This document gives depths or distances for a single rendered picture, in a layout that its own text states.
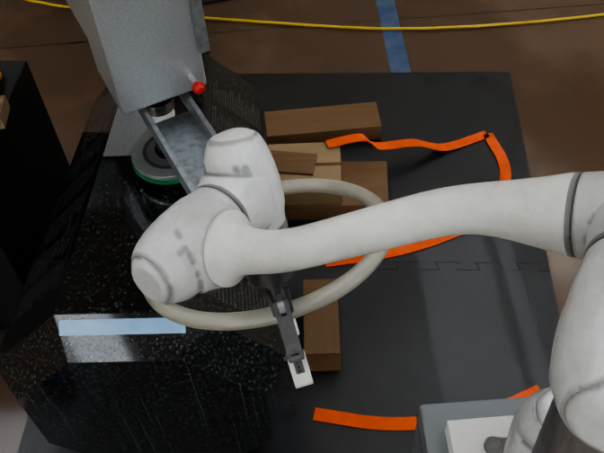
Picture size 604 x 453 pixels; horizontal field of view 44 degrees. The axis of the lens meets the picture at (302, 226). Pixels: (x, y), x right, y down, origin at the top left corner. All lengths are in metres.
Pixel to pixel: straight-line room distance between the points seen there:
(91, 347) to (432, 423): 0.82
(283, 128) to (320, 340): 1.09
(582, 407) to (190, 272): 0.48
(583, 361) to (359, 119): 2.60
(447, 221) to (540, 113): 2.60
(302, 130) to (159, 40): 1.54
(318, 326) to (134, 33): 1.23
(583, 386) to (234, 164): 0.56
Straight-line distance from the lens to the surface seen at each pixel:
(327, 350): 2.47
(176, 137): 1.82
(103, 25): 1.68
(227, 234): 0.94
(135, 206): 2.03
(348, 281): 1.24
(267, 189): 1.06
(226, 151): 1.05
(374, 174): 2.99
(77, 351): 1.88
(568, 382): 0.74
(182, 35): 1.76
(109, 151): 2.20
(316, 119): 3.25
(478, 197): 0.92
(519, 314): 2.76
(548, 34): 3.97
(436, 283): 2.79
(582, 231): 0.87
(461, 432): 1.58
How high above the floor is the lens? 2.28
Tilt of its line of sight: 50 degrees down
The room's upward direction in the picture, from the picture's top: 4 degrees counter-clockwise
